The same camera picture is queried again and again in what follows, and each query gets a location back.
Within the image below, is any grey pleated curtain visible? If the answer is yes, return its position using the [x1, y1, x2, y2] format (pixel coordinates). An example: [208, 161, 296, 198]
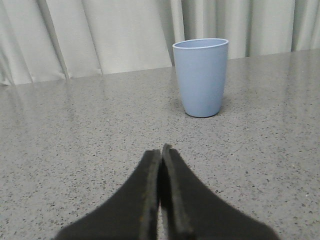
[0, 0, 320, 86]

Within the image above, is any blue plastic cup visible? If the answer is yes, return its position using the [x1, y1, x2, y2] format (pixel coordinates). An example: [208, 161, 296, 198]
[172, 38, 229, 118]

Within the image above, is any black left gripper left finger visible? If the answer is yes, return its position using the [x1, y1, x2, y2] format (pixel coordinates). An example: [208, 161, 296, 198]
[55, 149, 160, 240]

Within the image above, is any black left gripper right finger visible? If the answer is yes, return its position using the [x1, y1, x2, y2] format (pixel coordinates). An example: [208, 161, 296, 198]
[161, 144, 279, 240]

